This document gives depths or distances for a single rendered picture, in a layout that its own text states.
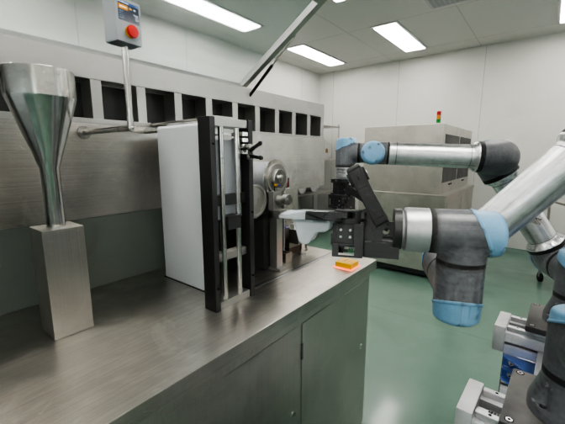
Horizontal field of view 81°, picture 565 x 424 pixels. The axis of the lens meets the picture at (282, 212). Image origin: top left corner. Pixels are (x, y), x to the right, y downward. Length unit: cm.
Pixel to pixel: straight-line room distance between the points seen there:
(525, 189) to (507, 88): 488
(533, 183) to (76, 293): 102
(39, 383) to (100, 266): 52
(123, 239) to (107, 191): 18
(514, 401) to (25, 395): 98
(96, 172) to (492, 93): 512
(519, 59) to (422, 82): 120
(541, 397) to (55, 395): 95
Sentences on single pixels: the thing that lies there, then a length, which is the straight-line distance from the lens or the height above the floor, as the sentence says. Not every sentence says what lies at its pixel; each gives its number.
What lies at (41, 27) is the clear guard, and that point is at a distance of 125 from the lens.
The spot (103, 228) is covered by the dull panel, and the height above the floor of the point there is 110.
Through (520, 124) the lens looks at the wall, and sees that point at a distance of 553.
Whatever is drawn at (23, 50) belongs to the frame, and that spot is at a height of 162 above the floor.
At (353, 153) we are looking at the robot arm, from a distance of 128.
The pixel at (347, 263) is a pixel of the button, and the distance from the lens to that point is 133.
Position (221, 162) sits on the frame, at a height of 132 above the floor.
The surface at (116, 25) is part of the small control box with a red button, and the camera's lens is 98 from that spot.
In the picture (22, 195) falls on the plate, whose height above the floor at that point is 123.
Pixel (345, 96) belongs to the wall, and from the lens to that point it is 632.
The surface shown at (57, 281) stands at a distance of 97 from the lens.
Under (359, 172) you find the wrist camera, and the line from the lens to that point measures 58.
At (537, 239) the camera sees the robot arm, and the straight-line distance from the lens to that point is 142.
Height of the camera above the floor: 134
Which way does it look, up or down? 10 degrees down
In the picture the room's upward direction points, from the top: straight up
